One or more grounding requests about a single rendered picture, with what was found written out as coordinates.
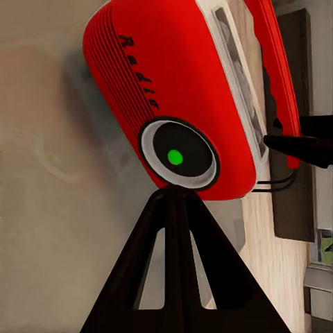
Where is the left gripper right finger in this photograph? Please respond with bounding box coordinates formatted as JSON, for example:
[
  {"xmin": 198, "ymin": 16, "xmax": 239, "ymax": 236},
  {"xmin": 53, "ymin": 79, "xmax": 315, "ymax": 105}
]
[{"xmin": 174, "ymin": 185, "xmax": 291, "ymax": 333}]

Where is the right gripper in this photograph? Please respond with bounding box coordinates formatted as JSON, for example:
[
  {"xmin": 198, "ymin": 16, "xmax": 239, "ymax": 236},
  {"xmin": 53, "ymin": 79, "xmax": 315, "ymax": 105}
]
[{"xmin": 264, "ymin": 115, "xmax": 333, "ymax": 169}]

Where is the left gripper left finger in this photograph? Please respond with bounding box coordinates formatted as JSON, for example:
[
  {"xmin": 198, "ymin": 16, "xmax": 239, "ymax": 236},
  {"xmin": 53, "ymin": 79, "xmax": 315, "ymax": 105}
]
[{"xmin": 80, "ymin": 184, "xmax": 185, "ymax": 333}]

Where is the radio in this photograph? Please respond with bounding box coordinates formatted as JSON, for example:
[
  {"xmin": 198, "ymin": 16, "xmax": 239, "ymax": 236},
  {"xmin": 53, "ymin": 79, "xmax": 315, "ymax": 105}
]
[{"xmin": 82, "ymin": 0, "xmax": 302, "ymax": 200}]

